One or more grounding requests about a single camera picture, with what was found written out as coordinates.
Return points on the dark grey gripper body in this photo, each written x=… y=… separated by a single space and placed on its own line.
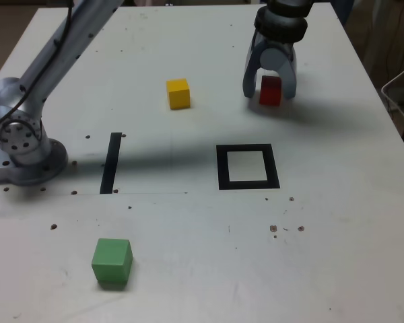
x=279 y=44

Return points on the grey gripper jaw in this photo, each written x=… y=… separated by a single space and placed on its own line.
x=274 y=60
x=250 y=77

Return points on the red cube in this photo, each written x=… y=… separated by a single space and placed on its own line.
x=271 y=96

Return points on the yellow cube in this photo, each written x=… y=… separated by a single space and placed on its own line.
x=179 y=97

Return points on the green cube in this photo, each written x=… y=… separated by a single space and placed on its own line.
x=109 y=266

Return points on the black tape square outline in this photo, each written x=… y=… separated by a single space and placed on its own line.
x=222 y=168

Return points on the black tape strip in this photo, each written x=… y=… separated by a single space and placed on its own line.
x=109 y=165

